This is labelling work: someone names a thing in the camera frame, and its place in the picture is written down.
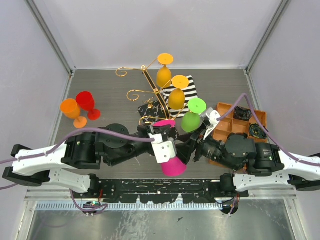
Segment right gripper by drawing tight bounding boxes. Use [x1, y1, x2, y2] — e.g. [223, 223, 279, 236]
[174, 121, 239, 171]

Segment green plastic wine glass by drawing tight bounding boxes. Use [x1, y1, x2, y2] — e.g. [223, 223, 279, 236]
[181, 97, 207, 133]

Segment pink plastic wine glass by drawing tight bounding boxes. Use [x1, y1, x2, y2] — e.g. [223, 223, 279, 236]
[153, 119, 187, 177]

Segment gold wine glass rack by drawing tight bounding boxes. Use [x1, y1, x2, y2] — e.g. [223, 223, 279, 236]
[126, 57, 186, 125]

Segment yellow wine glass cluster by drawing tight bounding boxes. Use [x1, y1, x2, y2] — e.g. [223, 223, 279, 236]
[156, 53, 174, 88]

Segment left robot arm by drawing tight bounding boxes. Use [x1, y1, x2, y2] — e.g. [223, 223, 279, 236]
[2, 123, 177, 198]

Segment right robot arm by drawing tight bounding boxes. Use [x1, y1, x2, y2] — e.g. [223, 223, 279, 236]
[176, 124, 320, 197]

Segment red plastic wine glass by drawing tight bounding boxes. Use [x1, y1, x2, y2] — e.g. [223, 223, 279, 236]
[75, 91, 101, 121]

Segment orange plastic wine glass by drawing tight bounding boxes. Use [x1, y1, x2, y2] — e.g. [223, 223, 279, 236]
[60, 98, 87, 129]

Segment orange wooden compartment tray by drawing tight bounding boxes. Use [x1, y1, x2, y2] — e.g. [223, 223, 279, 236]
[208, 101, 268, 173]

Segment black white striped cloth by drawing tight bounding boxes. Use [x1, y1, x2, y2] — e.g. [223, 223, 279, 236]
[162, 75, 198, 115]

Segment rolled dark sock top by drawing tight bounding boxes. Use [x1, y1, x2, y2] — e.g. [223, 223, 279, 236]
[233, 106, 252, 122]

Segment rolled dark sock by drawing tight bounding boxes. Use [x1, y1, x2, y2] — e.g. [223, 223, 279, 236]
[233, 106, 252, 122]
[249, 123, 268, 140]

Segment rolled dark sock right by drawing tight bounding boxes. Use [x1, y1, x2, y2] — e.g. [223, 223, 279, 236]
[249, 123, 268, 140]

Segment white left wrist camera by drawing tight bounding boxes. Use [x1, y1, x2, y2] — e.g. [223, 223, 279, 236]
[148, 133, 177, 164]

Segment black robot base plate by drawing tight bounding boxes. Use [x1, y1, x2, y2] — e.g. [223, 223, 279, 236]
[71, 178, 250, 205]

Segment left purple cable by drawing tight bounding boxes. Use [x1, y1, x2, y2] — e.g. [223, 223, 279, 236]
[0, 127, 155, 218]

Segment aluminium frame rail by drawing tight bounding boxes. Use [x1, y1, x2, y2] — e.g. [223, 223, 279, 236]
[25, 179, 296, 215]

